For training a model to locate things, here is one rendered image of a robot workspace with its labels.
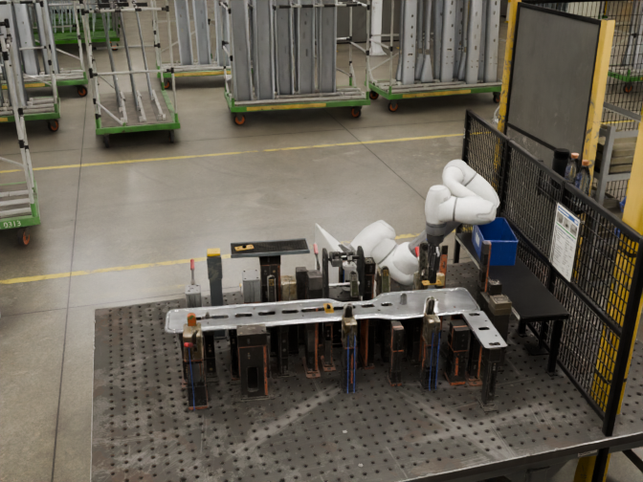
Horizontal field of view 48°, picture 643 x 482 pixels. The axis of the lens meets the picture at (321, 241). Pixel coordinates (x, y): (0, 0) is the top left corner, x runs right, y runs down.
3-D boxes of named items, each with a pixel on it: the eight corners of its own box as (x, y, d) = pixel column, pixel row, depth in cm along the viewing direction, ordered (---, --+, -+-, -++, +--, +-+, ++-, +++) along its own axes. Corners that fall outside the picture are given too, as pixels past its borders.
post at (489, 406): (484, 412, 300) (491, 353, 288) (475, 396, 310) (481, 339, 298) (498, 410, 301) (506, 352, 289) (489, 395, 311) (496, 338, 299)
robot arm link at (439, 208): (422, 223, 306) (453, 227, 302) (424, 189, 299) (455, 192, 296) (426, 214, 315) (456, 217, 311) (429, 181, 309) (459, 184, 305)
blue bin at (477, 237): (481, 265, 351) (484, 241, 346) (470, 239, 379) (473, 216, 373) (515, 265, 351) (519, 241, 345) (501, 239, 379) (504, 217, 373)
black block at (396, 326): (388, 390, 314) (391, 333, 302) (383, 376, 324) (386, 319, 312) (407, 388, 315) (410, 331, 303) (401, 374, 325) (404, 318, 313)
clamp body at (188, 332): (186, 414, 299) (178, 339, 284) (187, 392, 313) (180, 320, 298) (211, 411, 301) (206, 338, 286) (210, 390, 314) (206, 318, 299)
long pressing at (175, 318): (164, 338, 299) (164, 335, 298) (166, 311, 319) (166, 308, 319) (482, 313, 318) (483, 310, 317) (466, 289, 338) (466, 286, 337)
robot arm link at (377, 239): (350, 241, 400) (377, 212, 397) (374, 263, 400) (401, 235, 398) (349, 245, 384) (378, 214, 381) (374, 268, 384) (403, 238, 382)
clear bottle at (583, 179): (575, 207, 313) (582, 164, 305) (568, 202, 319) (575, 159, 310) (589, 207, 314) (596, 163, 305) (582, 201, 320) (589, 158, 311)
